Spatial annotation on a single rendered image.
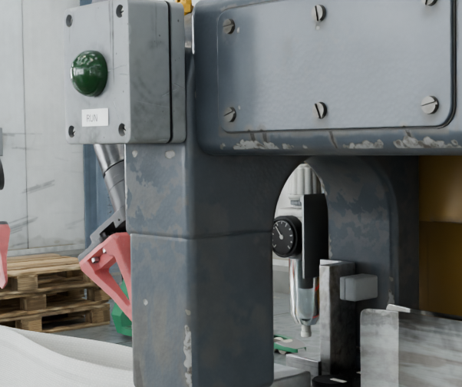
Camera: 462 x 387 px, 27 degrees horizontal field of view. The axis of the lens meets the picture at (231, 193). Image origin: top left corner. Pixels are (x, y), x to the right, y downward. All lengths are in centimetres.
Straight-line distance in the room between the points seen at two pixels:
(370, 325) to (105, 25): 29
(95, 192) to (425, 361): 893
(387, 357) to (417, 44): 30
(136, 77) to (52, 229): 882
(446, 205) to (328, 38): 28
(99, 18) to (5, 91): 854
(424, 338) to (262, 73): 24
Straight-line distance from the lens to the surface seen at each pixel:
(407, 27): 51
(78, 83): 62
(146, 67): 61
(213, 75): 61
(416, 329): 71
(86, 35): 64
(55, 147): 940
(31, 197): 928
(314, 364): 78
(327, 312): 78
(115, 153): 94
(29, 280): 639
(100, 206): 958
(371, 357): 73
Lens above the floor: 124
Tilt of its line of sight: 3 degrees down
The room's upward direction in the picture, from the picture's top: 1 degrees counter-clockwise
